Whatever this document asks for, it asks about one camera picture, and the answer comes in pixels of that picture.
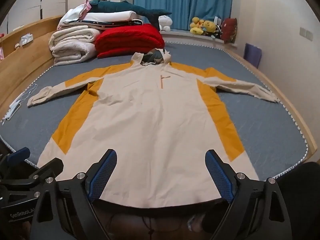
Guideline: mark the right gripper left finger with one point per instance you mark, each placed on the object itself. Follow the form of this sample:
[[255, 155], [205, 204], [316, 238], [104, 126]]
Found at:
[[99, 174]]

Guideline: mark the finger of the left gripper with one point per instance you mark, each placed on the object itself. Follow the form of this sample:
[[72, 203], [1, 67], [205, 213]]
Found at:
[[10, 160]]

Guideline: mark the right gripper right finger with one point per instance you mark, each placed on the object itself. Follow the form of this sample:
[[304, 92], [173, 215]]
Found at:
[[222, 175]]

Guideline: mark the beige and yellow hooded jacket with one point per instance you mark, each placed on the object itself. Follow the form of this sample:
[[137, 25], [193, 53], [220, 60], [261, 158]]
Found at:
[[161, 119]]

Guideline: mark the tissue pack on headboard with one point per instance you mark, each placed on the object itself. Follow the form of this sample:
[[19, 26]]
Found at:
[[25, 39]]

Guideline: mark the white folded quilt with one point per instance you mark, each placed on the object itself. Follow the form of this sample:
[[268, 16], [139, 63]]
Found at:
[[73, 45]]

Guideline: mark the red folded blanket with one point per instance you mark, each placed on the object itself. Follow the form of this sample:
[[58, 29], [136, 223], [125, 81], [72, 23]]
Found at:
[[128, 40]]

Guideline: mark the dark red cushion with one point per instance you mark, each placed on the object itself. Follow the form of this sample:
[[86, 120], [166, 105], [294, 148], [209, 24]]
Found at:
[[229, 30]]

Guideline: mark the yellow plush toys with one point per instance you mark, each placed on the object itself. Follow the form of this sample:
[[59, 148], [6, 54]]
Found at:
[[202, 27]]

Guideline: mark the white plush toy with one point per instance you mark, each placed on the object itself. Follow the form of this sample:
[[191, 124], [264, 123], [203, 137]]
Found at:
[[165, 23]]

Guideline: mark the teal shark plush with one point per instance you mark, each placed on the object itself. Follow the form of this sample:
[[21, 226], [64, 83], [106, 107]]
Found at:
[[108, 7]]

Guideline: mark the wall socket plates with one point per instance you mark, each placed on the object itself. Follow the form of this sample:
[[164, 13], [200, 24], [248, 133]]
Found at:
[[306, 34]]

